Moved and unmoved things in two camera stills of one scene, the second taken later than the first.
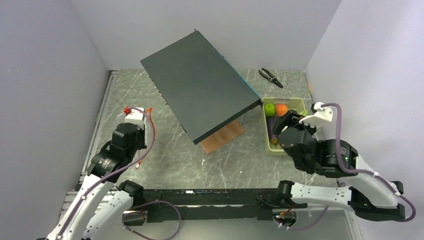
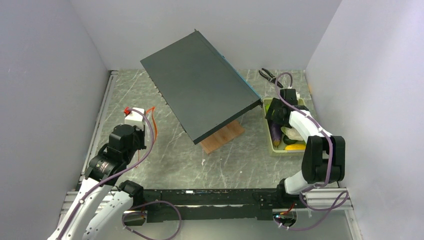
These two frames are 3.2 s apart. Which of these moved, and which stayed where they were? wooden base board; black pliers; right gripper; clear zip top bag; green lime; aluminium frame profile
Moved: clear zip top bag; right gripper
Stayed: aluminium frame profile; wooden base board; green lime; black pliers
